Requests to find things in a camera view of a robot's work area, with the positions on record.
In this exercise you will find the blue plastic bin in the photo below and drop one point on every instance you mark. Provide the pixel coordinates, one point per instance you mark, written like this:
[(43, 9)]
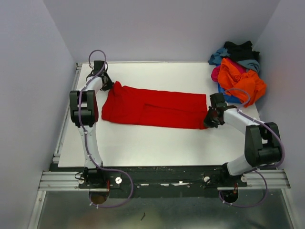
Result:
[(228, 98)]

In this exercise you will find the aluminium frame rail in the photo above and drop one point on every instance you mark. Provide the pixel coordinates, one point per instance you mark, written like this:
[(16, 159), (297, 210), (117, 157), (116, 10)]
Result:
[(65, 181)]

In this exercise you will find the orange t shirt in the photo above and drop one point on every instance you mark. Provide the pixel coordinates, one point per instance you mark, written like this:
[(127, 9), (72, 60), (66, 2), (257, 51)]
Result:
[(248, 87)]

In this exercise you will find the blue grey t shirt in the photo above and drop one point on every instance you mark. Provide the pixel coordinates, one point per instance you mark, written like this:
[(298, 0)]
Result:
[(221, 53)]

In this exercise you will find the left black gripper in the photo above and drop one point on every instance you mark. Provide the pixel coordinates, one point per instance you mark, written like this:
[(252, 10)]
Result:
[(110, 83)]

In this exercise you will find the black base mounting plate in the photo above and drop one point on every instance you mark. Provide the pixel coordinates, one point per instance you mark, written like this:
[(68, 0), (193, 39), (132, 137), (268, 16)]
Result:
[(158, 182)]

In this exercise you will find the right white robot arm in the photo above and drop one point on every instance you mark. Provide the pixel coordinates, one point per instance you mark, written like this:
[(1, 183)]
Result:
[(263, 146)]

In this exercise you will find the left aluminium side rail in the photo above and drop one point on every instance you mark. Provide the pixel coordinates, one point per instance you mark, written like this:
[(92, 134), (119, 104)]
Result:
[(57, 151)]

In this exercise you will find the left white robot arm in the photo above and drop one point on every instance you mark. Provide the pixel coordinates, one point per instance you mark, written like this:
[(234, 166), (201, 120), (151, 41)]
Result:
[(84, 114)]

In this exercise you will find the black t shirt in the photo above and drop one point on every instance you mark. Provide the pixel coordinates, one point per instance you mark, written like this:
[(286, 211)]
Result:
[(241, 52)]

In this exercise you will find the red t shirt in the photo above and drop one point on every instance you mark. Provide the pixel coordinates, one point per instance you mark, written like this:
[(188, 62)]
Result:
[(134, 106)]

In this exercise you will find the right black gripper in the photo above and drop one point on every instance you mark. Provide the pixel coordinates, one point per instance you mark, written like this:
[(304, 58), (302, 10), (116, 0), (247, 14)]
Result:
[(207, 122)]

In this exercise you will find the pink t shirt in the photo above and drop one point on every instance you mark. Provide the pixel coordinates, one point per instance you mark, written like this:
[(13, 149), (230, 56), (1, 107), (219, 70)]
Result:
[(215, 71)]

